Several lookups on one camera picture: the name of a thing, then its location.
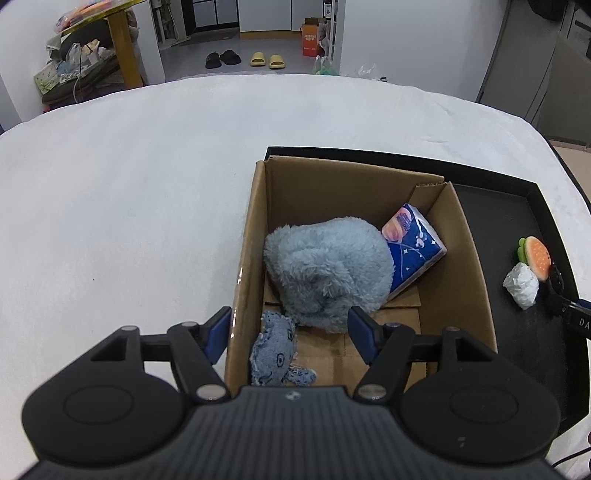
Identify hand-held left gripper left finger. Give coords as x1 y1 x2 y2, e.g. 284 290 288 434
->
90 305 232 406

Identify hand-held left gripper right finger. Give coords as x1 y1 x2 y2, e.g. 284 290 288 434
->
347 305 502 406

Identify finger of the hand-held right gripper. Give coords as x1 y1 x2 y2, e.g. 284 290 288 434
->
546 294 591 317

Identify white tissue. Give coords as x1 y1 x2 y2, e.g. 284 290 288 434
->
502 262 540 310

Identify small denim octopus toy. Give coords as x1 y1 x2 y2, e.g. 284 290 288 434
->
249 310 317 387

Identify hamburger plush toy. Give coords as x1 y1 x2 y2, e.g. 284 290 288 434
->
517 236 552 280

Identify blue fluffy plush toy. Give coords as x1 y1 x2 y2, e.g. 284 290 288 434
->
263 217 396 334

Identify brown cardboard box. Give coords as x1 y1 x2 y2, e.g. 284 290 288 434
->
225 155 498 398

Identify blue tissue pack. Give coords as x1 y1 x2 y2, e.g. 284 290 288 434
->
381 203 448 301

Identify black shallow tray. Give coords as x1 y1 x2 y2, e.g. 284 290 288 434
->
265 146 581 435

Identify grey padded panel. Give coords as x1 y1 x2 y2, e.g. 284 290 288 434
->
531 34 591 144

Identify clear plastic bag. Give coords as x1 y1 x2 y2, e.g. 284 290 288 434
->
358 64 391 83

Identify grey door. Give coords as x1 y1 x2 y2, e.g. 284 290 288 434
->
475 0 591 125

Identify cluttered dark chair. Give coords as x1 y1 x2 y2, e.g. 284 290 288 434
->
34 28 125 109

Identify orange cardboard carton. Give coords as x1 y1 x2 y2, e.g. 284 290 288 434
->
301 17 326 57

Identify black hanging bag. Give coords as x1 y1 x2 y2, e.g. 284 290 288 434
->
526 0 575 21

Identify round table with yellow legs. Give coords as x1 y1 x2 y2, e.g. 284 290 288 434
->
60 0 148 88

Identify white narrow shelf cart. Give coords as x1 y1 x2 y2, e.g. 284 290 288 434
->
321 0 345 58

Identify black framed glass door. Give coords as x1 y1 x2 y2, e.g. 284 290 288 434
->
191 0 241 34

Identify white kitchen cabinet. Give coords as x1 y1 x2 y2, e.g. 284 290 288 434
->
239 0 324 34

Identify orange snack packets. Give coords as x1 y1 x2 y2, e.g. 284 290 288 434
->
58 0 121 28

